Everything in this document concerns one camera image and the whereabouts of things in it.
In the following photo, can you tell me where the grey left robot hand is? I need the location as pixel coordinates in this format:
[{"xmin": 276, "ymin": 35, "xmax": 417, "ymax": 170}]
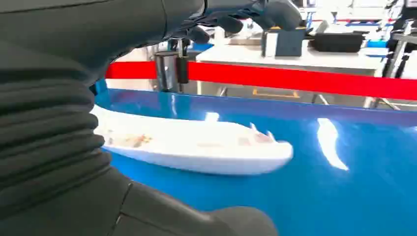
[{"xmin": 0, "ymin": 0, "xmax": 304, "ymax": 236}]

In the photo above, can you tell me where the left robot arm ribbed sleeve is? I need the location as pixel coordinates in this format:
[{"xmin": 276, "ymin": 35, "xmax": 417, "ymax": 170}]
[{"xmin": 0, "ymin": 66, "xmax": 113, "ymax": 219}]

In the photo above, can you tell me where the dark blue and white box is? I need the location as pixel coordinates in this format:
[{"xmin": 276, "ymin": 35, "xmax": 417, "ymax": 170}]
[{"xmin": 261, "ymin": 27, "xmax": 307, "ymax": 59}]

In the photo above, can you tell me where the white long table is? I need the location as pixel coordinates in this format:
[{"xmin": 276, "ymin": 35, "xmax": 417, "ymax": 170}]
[{"xmin": 195, "ymin": 40, "xmax": 389, "ymax": 109}]

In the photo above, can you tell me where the red barrier belt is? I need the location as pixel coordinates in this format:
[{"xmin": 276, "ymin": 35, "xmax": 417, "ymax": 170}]
[{"xmin": 105, "ymin": 61, "xmax": 417, "ymax": 102}]

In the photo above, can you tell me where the black long case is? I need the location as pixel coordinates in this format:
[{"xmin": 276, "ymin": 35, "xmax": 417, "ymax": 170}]
[{"xmin": 308, "ymin": 31, "xmax": 366, "ymax": 54}]

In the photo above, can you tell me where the blue glossy conveyor table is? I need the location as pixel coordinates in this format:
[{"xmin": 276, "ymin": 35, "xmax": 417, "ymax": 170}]
[{"xmin": 94, "ymin": 88, "xmax": 417, "ymax": 236}]

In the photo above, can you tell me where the blue bin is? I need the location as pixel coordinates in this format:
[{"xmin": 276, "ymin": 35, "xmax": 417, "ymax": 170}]
[{"xmin": 366, "ymin": 39, "xmax": 389, "ymax": 49}]

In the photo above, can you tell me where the black equipment stand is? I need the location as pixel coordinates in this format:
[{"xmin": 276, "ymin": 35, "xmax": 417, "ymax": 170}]
[{"xmin": 382, "ymin": 0, "xmax": 417, "ymax": 80}]

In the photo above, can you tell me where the chrome stanchion post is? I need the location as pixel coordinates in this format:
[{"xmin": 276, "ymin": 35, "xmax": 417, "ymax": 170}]
[{"xmin": 153, "ymin": 38, "xmax": 190, "ymax": 93}]

